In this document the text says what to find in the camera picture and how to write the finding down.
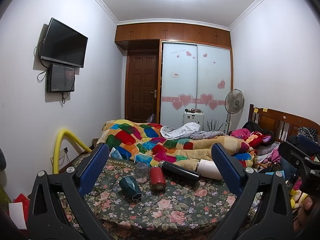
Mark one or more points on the small black wall monitor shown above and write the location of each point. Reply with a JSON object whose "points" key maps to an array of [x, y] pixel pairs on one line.
{"points": [[60, 79]]}

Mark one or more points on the standing electric fan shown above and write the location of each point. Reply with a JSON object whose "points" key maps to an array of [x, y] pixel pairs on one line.
{"points": [[234, 102]]}

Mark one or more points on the clear glass cup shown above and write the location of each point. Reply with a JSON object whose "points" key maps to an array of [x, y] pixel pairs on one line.
{"points": [[142, 172]]}

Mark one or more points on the black thermos bottle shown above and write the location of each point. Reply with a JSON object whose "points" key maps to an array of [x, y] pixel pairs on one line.
{"points": [[179, 174]]}

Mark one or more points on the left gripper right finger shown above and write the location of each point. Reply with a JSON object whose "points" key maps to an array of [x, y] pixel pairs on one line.
{"points": [[273, 218]]}

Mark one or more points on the brown wooden door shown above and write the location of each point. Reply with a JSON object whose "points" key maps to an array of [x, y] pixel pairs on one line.
{"points": [[141, 85]]}

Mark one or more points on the grey white crumpled cloth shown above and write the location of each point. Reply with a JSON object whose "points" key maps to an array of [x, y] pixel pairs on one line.
{"points": [[189, 130]]}

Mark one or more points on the dark teal ceramic cup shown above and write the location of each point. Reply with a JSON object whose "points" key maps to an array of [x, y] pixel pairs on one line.
{"points": [[130, 188]]}

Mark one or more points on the red metal cup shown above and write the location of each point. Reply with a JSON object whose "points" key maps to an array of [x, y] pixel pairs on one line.
{"points": [[157, 179]]}

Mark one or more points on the wooden headboard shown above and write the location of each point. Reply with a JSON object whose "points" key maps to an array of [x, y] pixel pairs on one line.
{"points": [[282, 124]]}

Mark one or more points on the brown overhead wooden cabinets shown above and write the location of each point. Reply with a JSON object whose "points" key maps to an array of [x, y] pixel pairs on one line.
{"points": [[148, 35]]}

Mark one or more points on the colourful patchwork quilt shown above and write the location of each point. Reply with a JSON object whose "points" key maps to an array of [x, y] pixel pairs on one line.
{"points": [[133, 140]]}

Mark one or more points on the floral green tablecloth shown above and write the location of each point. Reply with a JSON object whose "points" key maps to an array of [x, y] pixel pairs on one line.
{"points": [[178, 212]]}

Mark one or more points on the white small appliance box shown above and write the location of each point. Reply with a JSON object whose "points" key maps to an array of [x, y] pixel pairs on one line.
{"points": [[193, 115]]}

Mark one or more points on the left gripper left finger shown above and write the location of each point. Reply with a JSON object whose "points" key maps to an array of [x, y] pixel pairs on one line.
{"points": [[47, 218]]}

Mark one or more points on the person's right hand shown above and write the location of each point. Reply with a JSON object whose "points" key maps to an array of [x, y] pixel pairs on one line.
{"points": [[303, 214]]}

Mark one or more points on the yellow foam tube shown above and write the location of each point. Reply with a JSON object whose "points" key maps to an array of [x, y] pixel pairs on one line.
{"points": [[66, 138]]}

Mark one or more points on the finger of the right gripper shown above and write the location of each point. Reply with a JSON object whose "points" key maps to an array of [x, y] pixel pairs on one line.
{"points": [[311, 146], [291, 153]]}

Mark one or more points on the wall mounted black television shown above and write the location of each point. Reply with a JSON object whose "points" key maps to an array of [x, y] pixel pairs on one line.
{"points": [[64, 45]]}

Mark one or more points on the pink red clothes pile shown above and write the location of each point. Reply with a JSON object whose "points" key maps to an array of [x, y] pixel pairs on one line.
{"points": [[250, 141]]}

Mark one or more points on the white thermos cup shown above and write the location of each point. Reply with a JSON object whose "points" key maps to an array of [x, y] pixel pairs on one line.
{"points": [[208, 169]]}

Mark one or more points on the frosted sliding wardrobe with hearts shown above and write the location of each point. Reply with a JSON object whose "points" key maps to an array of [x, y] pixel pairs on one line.
{"points": [[195, 76]]}

